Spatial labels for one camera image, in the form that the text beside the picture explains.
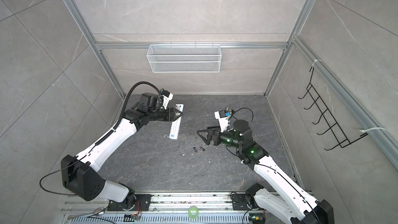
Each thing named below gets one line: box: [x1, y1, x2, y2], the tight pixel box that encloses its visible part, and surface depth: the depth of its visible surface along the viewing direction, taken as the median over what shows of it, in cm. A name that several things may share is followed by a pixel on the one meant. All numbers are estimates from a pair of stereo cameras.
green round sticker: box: [187, 205, 199, 219], surface depth 73 cm
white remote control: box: [168, 104, 184, 140], surface depth 77 cm
